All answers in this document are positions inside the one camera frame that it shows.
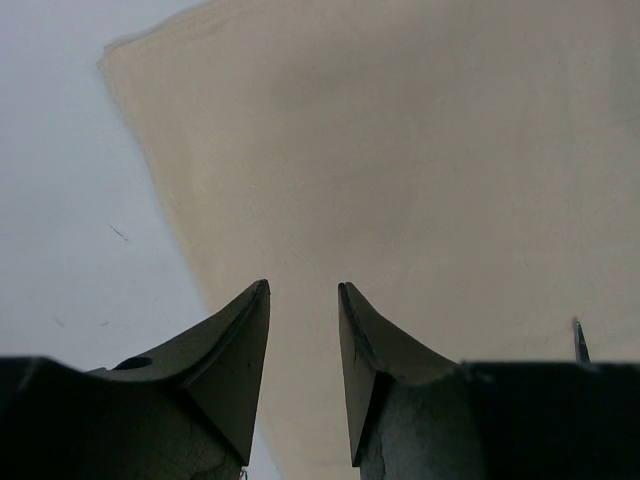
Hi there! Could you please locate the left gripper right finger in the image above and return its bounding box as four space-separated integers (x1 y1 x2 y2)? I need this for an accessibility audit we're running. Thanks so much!
338 282 639 479

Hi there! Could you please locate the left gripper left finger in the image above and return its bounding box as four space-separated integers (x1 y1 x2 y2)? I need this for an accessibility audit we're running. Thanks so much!
1 280 270 479

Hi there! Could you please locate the steel scalpel handle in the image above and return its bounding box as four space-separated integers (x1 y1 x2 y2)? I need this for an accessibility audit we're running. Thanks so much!
572 318 591 364

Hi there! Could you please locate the beige surgical wrap cloth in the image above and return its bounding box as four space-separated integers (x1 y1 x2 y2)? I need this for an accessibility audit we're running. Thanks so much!
99 1 639 479

